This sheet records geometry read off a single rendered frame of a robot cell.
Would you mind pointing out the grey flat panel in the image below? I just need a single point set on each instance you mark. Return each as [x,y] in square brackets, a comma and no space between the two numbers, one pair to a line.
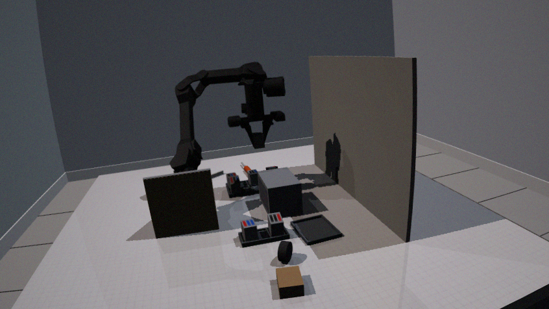
[364,111]

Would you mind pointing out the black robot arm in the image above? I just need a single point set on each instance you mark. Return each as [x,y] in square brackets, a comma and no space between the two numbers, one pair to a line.
[188,155]

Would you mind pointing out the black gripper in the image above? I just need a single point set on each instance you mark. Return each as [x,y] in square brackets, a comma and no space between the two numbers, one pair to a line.
[255,112]

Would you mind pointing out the black cylinder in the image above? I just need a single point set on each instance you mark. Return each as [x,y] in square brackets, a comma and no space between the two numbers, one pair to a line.
[285,250]

